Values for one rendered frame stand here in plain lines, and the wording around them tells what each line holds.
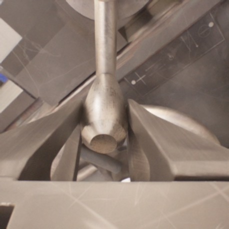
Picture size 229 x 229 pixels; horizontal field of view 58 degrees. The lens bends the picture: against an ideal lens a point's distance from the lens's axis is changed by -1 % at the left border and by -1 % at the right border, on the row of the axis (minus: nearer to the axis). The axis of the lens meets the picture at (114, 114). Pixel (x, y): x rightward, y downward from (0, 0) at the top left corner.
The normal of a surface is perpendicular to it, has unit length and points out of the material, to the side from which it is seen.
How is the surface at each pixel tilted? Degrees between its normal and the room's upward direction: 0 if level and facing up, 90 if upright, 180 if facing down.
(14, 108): 90
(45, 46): 90
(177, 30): 90
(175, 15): 90
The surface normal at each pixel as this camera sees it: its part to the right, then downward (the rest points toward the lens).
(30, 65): 0.01, 0.59
